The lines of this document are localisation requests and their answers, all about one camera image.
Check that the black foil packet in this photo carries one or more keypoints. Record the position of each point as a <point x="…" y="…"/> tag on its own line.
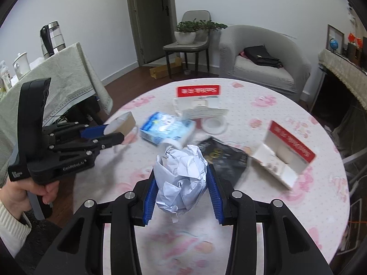
<point x="226" y="157"/>

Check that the pink cloth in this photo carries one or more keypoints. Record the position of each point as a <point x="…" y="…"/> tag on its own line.
<point x="242" y="53"/>

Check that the clear plastic lid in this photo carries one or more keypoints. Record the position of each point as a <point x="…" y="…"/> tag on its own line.
<point x="214" y="124"/>

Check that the grey green door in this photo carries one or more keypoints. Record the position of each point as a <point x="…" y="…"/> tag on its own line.
<point x="152" y="23"/>

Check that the green cloth covered table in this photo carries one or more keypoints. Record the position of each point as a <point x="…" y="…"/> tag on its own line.
<point x="68" y="74"/>

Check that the grey dining chair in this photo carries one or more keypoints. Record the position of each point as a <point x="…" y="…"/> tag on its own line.
<point x="197" y="45"/>

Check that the person's left forearm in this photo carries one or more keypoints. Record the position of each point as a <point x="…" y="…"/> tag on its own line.
<point x="13" y="232"/>

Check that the white paper ball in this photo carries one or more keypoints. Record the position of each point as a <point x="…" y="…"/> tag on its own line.
<point x="182" y="183"/>

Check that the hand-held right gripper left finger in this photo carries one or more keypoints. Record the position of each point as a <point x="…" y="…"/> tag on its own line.
<point x="150" y="203"/>

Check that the lace cloth covered cabinet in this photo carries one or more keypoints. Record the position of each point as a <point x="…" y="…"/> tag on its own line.
<point x="344" y="71"/>

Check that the picture frame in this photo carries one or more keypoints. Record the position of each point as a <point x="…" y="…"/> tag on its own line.
<point x="339" y="37"/>

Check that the white lidded cup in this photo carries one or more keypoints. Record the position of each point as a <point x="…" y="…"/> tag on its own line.
<point x="21" y="64"/>

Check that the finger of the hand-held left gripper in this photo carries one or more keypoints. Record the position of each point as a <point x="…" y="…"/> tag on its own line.
<point x="91" y="131"/>
<point x="110" y="139"/>

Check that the flat cardboard box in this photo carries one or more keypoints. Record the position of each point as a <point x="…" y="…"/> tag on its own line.
<point x="162" y="70"/>

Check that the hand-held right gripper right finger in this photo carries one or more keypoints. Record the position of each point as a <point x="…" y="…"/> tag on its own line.
<point x="214" y="200"/>

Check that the potted green plant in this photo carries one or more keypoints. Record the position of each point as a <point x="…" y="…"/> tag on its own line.
<point x="185" y="33"/>

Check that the grey armchair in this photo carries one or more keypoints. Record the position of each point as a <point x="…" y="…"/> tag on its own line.
<point x="266" y="74"/>

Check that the small red flags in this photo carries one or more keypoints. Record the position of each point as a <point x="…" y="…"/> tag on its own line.
<point x="355" y="37"/>

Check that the blue tissue packet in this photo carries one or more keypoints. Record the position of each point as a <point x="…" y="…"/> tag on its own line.
<point x="166" y="129"/>

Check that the small blue globe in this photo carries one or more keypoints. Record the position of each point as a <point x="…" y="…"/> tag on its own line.
<point x="334" y="44"/>

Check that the red white paper box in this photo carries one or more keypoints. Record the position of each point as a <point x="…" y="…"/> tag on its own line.
<point x="282" y="154"/>
<point x="200" y="97"/>

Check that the glass electric kettle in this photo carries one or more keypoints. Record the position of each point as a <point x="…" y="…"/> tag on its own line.
<point x="53" y="38"/>

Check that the pink printed tablecloth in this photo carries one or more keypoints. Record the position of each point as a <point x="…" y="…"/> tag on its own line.
<point x="286" y="214"/>

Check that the person's left hand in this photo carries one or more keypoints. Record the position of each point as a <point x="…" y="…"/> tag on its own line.
<point x="17" y="193"/>

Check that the black bag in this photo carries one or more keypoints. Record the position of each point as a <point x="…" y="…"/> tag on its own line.
<point x="262" y="56"/>

